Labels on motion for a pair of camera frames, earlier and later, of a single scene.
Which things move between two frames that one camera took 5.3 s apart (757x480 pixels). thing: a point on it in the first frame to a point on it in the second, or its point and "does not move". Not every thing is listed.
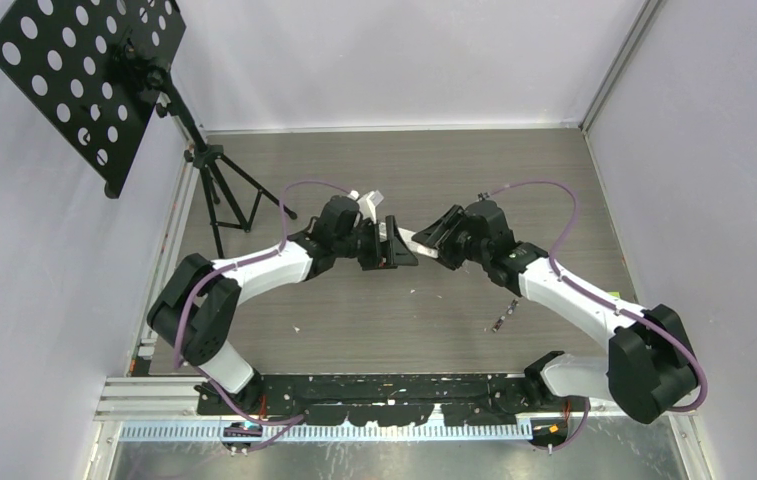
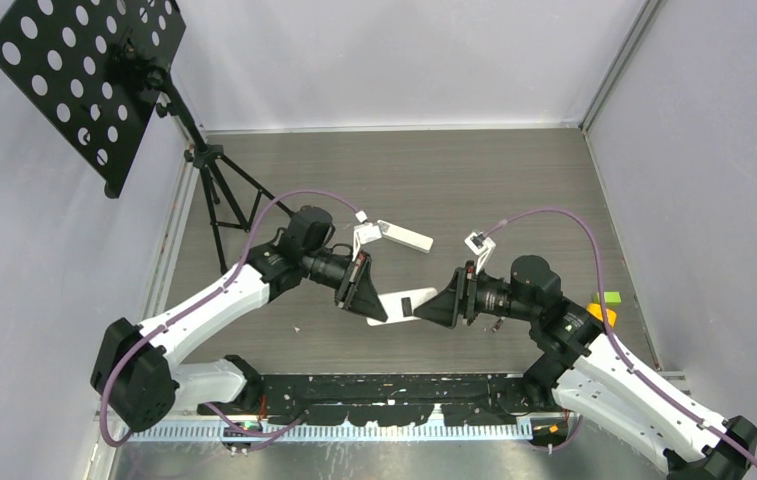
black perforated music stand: [98, 70] does not move
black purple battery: [498, 324] does not move
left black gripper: [388, 254] to [356, 292]
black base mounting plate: [389, 399] does not move
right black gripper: [441, 234] to [458, 297]
